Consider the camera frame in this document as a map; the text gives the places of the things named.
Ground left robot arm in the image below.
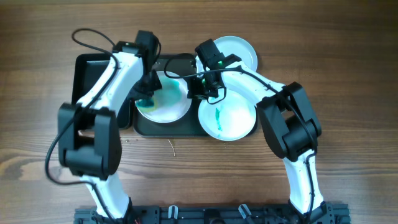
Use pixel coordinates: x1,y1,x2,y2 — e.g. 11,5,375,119
56,50,160,223

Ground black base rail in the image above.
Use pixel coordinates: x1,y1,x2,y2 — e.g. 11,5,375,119
73,202,351,224

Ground yellow green sponge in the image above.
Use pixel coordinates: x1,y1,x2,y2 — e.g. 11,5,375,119
135,98,158,113

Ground white plate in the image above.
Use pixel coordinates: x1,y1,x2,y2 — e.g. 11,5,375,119
195,36,258,73
198,89,257,141
139,71,192,123

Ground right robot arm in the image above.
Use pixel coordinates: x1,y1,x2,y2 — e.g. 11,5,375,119
186,62,324,222

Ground small black water tray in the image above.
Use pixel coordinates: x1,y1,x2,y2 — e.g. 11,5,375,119
72,54,132,129

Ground large dark serving tray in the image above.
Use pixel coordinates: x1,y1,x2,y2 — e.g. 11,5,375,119
130,54,208,138

